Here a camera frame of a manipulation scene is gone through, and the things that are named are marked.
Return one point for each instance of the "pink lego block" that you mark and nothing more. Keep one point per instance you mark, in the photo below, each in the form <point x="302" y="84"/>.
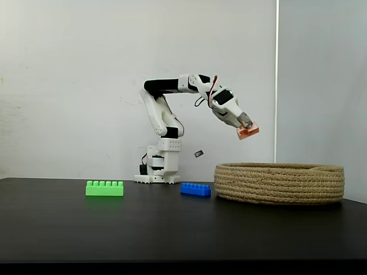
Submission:
<point x="248" y="132"/>

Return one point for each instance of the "blue lego block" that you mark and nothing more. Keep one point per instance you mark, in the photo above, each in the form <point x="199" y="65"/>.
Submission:
<point x="195" y="190"/>

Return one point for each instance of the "green lego block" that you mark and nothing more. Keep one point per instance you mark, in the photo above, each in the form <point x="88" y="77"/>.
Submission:
<point x="104" y="189"/>

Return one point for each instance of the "white vertical corner trim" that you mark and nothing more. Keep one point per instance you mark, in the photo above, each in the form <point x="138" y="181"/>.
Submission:
<point x="276" y="86"/>

